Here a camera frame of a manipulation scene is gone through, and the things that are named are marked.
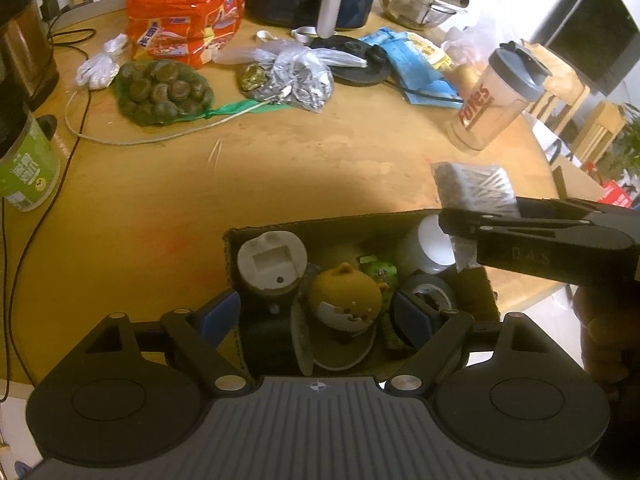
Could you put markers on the blue packet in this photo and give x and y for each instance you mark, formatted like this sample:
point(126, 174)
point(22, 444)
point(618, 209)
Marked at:
point(410, 60)

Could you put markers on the black round stand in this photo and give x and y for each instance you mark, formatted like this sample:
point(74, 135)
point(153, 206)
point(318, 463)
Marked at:
point(47, 125)

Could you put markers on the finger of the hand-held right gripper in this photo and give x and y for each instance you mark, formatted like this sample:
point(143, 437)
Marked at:
point(465, 221)
point(550, 207)

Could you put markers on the crumpled clear plastic bag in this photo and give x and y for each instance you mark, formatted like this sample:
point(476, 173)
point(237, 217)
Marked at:
point(300, 80)

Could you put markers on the yellow packet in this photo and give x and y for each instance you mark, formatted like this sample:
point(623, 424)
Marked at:
point(427, 52)

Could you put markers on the person's right hand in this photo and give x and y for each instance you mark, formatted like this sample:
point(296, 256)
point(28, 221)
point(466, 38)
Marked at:
point(605, 340)

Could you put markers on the wooden chair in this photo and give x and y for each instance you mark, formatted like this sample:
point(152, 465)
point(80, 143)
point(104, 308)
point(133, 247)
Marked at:
point(605, 125)
point(565, 95)

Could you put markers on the thin black tape roll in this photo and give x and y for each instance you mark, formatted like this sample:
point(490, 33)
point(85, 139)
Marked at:
point(422, 280)

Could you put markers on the beige round device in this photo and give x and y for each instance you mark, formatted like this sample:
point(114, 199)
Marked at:
point(247, 272)

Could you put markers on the black charger adapter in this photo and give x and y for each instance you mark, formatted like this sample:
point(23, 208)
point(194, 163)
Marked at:
point(49, 6)

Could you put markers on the grey power strip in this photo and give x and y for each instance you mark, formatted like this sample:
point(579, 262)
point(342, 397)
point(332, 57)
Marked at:
point(95, 6)

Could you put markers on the gold foil wrapper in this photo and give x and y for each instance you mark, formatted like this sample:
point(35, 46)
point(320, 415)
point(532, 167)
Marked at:
point(252, 77)

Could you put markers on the brown bear pouch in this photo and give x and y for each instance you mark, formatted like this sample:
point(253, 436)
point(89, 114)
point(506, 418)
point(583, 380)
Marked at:
point(345, 295)

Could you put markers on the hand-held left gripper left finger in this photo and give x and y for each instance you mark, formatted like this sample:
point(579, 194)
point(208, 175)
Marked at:
point(220, 317)

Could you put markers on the brown cardboard box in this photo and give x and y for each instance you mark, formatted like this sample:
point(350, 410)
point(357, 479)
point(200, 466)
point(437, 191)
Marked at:
point(340, 232)

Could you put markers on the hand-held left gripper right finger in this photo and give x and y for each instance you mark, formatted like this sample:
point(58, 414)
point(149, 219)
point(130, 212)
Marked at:
point(412, 317)

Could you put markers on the orange snack bag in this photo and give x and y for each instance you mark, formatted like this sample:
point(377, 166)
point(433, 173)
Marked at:
point(185, 10)

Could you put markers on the black monitor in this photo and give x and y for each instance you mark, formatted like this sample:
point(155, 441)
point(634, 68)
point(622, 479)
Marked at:
point(595, 30)

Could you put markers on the clear shaker bottle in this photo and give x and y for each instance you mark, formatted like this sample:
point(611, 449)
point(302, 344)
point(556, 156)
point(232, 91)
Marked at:
point(495, 105)

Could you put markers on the green label jar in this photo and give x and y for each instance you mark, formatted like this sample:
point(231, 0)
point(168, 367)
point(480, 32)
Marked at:
point(30, 170)

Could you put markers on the black electric kettle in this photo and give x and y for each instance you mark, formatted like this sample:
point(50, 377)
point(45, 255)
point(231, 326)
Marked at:
point(25, 45)

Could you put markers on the red bag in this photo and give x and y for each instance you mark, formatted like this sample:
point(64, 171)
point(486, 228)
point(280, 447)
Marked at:
point(617, 192)

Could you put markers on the green net bag of chestnuts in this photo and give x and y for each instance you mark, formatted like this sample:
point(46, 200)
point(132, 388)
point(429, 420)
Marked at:
point(155, 92)

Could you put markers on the cotton swab pack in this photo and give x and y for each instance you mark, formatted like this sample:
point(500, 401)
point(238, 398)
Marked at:
point(475, 187)

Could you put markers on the small green packet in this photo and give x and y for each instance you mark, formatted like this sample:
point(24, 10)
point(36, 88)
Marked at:
point(382, 272)

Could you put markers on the green plant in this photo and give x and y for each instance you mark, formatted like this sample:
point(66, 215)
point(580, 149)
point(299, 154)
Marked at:
point(630, 135)

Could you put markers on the black round base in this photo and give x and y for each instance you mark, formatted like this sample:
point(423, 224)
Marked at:
point(355, 67)

